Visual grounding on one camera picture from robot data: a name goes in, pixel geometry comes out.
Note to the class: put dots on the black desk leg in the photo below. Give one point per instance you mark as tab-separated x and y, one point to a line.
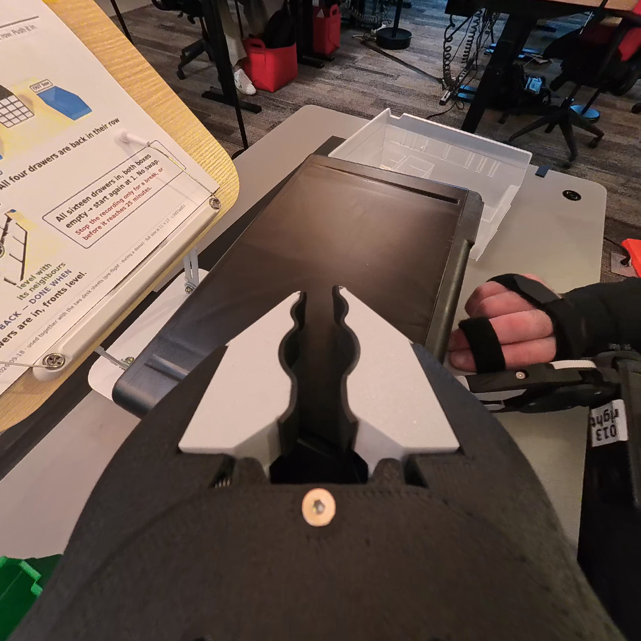
493	65

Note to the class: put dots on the black table grommet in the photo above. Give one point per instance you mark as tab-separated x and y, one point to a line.
571	195

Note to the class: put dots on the black round stanchion base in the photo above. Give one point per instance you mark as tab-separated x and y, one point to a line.
393	39

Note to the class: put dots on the white stand base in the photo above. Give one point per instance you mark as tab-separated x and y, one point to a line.
150	310

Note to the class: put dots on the black drawer cabinet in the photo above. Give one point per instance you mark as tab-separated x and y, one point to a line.
350	240

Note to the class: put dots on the person's right forearm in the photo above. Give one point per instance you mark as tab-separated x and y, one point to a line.
601	320

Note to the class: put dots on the green plastic bin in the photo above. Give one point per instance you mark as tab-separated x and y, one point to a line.
22	591

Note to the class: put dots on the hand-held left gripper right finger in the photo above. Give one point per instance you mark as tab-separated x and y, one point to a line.
395	395

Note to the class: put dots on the person's right hand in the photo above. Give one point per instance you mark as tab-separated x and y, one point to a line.
521	325

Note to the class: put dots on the black angled stand frame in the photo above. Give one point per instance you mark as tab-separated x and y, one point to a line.
220	75

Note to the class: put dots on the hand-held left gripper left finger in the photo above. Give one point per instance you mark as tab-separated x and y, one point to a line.
240	395

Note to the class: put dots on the white sheet peg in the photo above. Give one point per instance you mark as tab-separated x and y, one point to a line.
129	138

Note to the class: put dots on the red bag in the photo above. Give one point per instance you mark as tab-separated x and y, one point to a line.
273	65
632	255
326	30

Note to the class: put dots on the black office chair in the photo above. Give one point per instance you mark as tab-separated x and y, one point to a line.
190	35
586	75

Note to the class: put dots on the translucent white plastic bin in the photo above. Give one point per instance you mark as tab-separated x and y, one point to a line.
465	155

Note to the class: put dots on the printed instruction sheet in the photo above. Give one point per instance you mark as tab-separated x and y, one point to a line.
75	175

